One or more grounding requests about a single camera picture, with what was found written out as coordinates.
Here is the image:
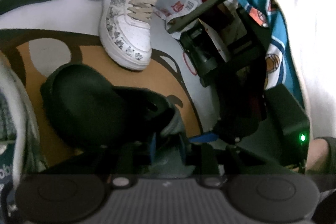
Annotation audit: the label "dark jacket right forearm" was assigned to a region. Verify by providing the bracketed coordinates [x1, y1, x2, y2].
[317, 137, 335, 221]

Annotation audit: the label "person right hand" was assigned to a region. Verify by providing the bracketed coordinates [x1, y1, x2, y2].
[306, 139, 329, 174]

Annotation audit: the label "white cloth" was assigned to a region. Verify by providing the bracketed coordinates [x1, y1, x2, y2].
[274, 0, 335, 138]

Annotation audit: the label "orange cat-shaped floor mat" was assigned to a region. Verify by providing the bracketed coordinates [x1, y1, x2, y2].
[1, 30, 201, 173]

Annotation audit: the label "white sneaker with beige laces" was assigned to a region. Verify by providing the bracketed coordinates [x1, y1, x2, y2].
[99, 0, 157, 71]

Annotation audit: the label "white box red marks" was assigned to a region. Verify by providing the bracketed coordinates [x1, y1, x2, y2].
[199, 20, 230, 63]

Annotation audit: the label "grey sneaker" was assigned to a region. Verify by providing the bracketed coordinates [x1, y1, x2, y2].
[1, 61, 47, 188]

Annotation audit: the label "teal blue printed garment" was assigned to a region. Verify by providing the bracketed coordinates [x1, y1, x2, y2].
[238, 0, 304, 106]

